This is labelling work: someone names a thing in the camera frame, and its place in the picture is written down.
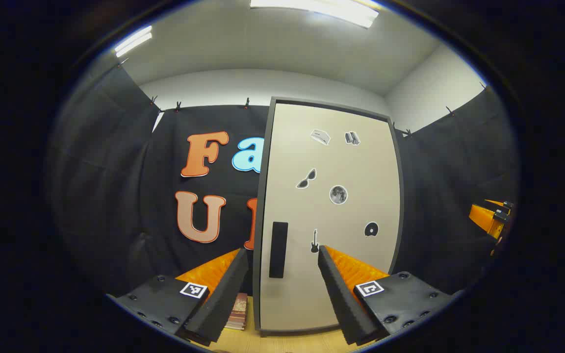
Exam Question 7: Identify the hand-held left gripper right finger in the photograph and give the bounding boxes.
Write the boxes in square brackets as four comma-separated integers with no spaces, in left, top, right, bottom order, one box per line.
[318,245,464,346]

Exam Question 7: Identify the black cabinet door handle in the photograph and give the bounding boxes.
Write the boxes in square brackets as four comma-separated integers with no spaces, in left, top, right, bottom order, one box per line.
[269,222,289,279]

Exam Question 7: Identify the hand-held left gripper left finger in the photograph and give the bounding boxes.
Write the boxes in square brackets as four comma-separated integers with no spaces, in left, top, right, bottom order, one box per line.
[107,248,250,346]

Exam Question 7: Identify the ceiling light panel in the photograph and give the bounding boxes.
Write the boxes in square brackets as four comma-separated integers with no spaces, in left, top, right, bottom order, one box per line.
[114,25,153,58]

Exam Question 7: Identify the beige cabinet door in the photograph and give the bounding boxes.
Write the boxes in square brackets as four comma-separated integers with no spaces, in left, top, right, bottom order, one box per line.
[260,103,402,331]

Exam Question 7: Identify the dark grey cabinet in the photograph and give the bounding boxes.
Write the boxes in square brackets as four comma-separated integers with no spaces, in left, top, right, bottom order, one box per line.
[253,97,406,338]

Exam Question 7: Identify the black backdrop cloth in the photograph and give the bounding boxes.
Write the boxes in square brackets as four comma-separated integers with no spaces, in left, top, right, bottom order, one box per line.
[50,64,518,300]

